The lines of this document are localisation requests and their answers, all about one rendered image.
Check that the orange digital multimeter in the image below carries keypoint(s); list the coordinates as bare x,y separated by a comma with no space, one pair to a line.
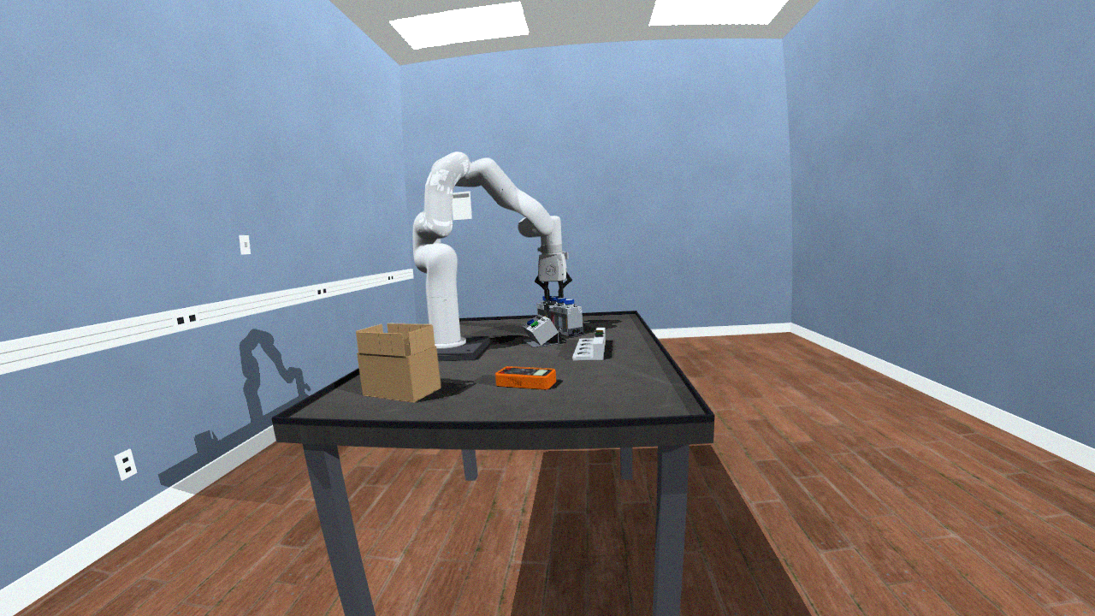
520,377

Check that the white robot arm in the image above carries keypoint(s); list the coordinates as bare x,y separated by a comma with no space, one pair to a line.
439,260

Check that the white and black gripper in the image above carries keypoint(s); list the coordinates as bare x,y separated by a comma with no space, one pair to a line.
552,267

